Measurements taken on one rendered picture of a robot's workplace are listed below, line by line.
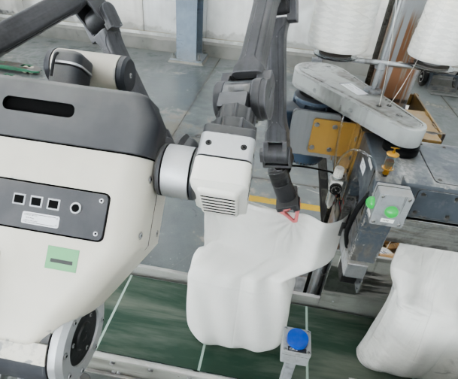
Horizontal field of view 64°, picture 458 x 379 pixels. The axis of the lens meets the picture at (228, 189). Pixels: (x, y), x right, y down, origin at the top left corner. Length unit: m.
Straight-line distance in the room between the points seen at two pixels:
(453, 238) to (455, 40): 0.56
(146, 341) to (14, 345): 1.03
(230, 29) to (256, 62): 5.38
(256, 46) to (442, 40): 0.51
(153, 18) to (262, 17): 5.59
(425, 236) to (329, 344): 0.69
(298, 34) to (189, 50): 1.64
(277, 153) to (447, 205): 0.43
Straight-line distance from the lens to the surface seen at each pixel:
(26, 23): 1.03
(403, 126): 1.01
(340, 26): 1.04
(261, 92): 0.69
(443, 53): 1.12
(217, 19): 6.14
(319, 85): 1.18
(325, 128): 1.26
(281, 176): 1.05
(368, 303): 1.83
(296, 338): 1.14
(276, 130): 1.00
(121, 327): 1.72
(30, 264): 0.65
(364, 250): 1.05
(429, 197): 0.98
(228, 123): 0.63
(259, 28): 0.83
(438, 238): 1.29
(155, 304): 1.76
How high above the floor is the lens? 1.79
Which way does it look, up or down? 36 degrees down
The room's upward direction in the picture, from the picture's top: 5 degrees clockwise
